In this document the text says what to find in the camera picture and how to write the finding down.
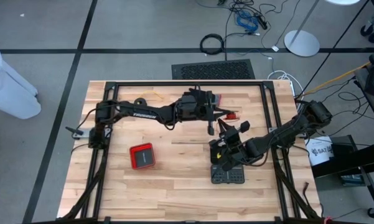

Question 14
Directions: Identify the white cable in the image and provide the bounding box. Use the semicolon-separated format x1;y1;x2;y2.
266;70;304;103

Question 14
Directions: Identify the grey round floor stand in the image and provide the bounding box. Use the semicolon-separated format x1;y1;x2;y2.
283;0;320;58

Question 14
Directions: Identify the black coiled cable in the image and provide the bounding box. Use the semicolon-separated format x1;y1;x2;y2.
199;33;225;56

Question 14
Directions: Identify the white paper label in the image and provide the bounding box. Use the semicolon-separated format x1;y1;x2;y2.
304;136;334;167

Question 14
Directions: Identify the black work glove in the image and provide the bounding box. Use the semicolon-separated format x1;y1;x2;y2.
188;88;222;106

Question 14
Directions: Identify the black bit case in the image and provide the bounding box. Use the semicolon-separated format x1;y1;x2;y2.
210;164;246;185

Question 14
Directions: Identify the red collapsible container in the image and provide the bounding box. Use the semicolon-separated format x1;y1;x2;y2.
129;142;156;170

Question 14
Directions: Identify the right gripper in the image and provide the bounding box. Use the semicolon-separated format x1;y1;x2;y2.
208;119;251;165

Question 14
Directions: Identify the black floor grate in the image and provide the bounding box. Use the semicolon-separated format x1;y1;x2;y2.
171;58;256;80

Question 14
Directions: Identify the blue coiled cable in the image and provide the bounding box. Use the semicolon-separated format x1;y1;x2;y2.
235;11;259;32

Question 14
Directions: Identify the brown strap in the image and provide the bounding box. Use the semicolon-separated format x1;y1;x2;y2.
302;182;312;208

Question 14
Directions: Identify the yellow extension cord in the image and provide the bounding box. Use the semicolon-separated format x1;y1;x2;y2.
301;52;374;96

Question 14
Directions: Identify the yellow wire spool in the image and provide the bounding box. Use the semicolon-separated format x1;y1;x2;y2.
134;90;165;107

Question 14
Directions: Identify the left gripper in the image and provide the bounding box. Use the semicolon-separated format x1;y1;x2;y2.
202;90;239;136

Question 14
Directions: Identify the black cable bundle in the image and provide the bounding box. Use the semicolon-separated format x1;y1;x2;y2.
195;0;295;52

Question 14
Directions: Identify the white trash bin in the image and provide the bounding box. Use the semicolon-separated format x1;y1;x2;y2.
0;43;42;120

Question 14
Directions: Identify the black aluminium table frame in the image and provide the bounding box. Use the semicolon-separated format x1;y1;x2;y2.
57;80;323;224

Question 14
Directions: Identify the black computer cart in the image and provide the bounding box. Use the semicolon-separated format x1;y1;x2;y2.
311;52;374;218

